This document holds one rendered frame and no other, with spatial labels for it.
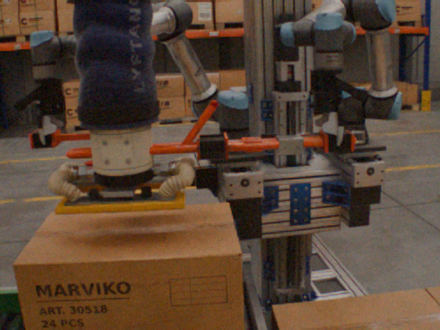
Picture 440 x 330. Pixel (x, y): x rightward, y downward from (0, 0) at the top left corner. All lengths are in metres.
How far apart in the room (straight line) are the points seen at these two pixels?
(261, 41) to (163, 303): 1.18
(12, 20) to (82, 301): 7.69
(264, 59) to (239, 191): 0.59
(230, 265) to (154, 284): 0.20
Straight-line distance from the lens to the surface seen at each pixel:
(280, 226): 2.01
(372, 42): 1.85
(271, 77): 2.07
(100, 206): 1.28
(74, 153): 1.37
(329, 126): 1.35
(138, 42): 1.26
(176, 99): 8.47
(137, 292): 1.31
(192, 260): 1.26
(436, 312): 1.84
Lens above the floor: 1.49
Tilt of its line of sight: 14 degrees down
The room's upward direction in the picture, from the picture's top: 2 degrees counter-clockwise
